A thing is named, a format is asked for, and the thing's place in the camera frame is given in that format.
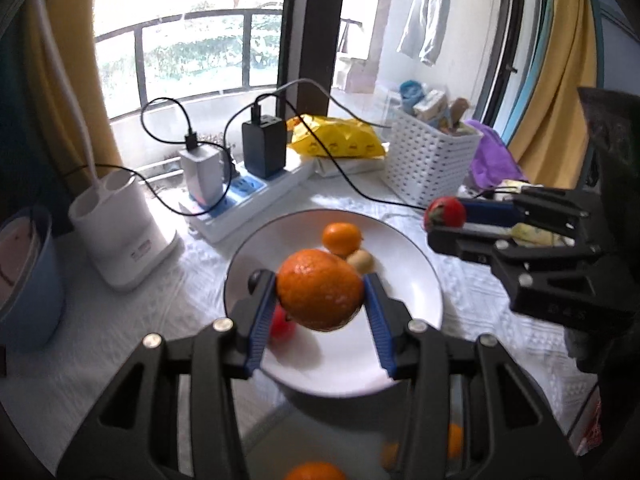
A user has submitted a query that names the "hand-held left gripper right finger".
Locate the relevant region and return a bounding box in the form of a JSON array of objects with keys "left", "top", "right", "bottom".
[{"left": 362, "top": 274, "right": 584, "bottom": 480}]

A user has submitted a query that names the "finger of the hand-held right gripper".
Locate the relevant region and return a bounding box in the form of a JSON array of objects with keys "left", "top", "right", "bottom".
[
  {"left": 427, "top": 225, "right": 602, "bottom": 287},
  {"left": 457, "top": 186, "right": 604, "bottom": 244}
]

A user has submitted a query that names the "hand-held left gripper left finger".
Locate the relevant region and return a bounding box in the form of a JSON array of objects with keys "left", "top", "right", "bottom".
[{"left": 55, "top": 270, "right": 281, "bottom": 480}]

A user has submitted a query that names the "small red fruit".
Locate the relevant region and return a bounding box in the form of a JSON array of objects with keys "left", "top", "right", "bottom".
[
  {"left": 423, "top": 196, "right": 468, "bottom": 232},
  {"left": 268, "top": 305, "right": 297, "bottom": 344}
]

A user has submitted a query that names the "white round plate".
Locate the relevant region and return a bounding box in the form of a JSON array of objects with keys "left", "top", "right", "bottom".
[{"left": 223, "top": 208, "right": 445, "bottom": 397}]

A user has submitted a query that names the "large orange mandarin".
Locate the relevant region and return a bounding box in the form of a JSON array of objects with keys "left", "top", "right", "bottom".
[{"left": 275, "top": 248, "right": 365, "bottom": 332}]

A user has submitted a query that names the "small brown fruit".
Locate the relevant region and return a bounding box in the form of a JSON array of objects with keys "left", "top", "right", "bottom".
[{"left": 346, "top": 249, "right": 375, "bottom": 276}]

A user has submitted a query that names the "small orange mandarin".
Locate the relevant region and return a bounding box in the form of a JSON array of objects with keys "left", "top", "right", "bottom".
[
  {"left": 382, "top": 423, "right": 465, "bottom": 472},
  {"left": 283, "top": 461, "right": 348, "bottom": 480},
  {"left": 321, "top": 222, "right": 363, "bottom": 257}
]

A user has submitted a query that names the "grey round tray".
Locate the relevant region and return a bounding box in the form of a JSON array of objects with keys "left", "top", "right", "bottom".
[{"left": 235, "top": 374, "right": 481, "bottom": 480}]

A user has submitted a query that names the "purple cloth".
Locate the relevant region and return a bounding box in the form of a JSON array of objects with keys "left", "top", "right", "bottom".
[{"left": 464, "top": 119, "right": 529, "bottom": 192}]

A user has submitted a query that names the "white woven basket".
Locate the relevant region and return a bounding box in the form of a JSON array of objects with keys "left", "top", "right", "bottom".
[{"left": 383, "top": 104, "right": 485, "bottom": 207}]

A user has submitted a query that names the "white lace tablecloth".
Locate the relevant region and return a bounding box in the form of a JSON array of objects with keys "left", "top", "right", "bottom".
[{"left": 0, "top": 170, "right": 603, "bottom": 480}]

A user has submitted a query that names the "white packet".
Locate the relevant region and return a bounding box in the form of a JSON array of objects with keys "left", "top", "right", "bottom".
[{"left": 412, "top": 89, "right": 449, "bottom": 122}]

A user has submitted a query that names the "white power strip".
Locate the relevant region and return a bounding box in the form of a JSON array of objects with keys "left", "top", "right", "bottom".
[{"left": 177, "top": 152, "right": 319, "bottom": 244}]

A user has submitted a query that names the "yellow curtain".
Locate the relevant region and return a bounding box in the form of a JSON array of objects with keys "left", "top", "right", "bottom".
[
  {"left": 22, "top": 0, "right": 124, "bottom": 177},
  {"left": 507, "top": 0, "right": 599, "bottom": 187}
]

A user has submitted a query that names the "blue packet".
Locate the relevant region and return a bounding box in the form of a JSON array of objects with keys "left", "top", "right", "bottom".
[{"left": 399, "top": 79, "right": 427, "bottom": 109}]

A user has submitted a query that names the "white desk lamp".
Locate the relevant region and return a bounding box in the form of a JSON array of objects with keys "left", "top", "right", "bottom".
[{"left": 31, "top": 0, "right": 184, "bottom": 294}]

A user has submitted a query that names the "yellow snack bag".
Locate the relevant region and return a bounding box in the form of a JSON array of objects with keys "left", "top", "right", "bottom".
[{"left": 285, "top": 114, "right": 389, "bottom": 160}]

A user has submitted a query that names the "grey charger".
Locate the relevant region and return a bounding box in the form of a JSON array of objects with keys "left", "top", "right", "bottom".
[{"left": 178, "top": 142, "right": 224, "bottom": 207}]

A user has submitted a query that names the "black charger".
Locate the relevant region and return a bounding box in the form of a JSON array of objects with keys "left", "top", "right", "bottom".
[{"left": 241, "top": 114, "right": 288, "bottom": 180}]

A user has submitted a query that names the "white balcony box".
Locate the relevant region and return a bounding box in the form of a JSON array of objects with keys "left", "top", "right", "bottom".
[{"left": 334, "top": 54, "right": 374, "bottom": 94}]

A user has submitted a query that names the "hanging grey garment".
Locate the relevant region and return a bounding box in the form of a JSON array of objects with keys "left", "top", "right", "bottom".
[{"left": 396, "top": 0, "right": 454, "bottom": 67}]

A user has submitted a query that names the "blue bowl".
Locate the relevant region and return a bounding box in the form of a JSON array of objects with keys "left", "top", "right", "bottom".
[{"left": 0, "top": 204, "right": 66, "bottom": 354}]

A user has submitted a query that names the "black balcony railing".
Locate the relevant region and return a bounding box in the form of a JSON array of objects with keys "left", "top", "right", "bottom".
[{"left": 92, "top": 7, "right": 364, "bottom": 122}]

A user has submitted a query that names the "long black charger cable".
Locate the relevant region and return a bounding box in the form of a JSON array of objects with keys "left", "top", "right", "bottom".
[{"left": 222, "top": 78, "right": 503, "bottom": 209}]

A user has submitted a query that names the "black lamp cable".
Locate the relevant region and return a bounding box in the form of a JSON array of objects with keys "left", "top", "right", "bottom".
[{"left": 62, "top": 163, "right": 202, "bottom": 219}]

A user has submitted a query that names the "dark window frame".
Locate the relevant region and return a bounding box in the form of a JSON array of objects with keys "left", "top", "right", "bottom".
[{"left": 277, "top": 0, "right": 352, "bottom": 117}]

